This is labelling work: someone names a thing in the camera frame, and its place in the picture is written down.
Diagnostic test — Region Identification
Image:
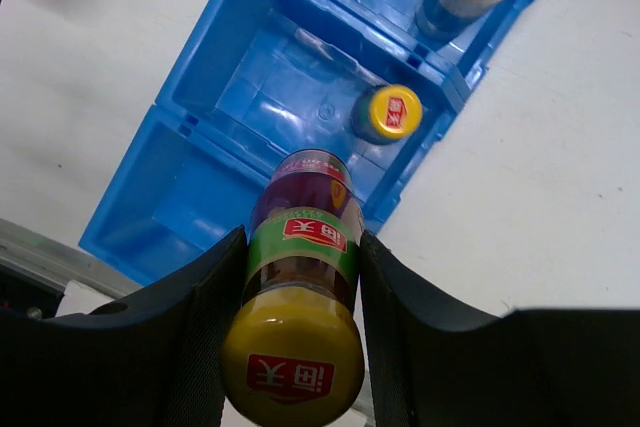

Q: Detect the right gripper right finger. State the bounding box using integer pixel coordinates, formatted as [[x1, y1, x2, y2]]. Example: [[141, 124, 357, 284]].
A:
[[360, 233, 639, 426]]

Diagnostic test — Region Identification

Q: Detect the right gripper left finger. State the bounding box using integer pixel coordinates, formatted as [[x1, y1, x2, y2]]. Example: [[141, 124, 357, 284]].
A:
[[1, 227, 247, 426]]

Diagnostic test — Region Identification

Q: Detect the yellow-cap sauce bottle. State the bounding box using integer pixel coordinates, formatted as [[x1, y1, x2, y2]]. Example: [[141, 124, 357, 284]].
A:
[[221, 149, 365, 426], [350, 84, 424, 145]]

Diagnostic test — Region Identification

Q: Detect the blue three-compartment plastic bin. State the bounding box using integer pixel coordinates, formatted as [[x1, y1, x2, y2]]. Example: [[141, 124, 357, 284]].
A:
[[79, 0, 534, 285]]

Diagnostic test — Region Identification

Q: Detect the aluminium frame rail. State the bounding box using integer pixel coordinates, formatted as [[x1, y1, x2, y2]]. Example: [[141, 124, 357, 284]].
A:
[[1, 219, 141, 298]]

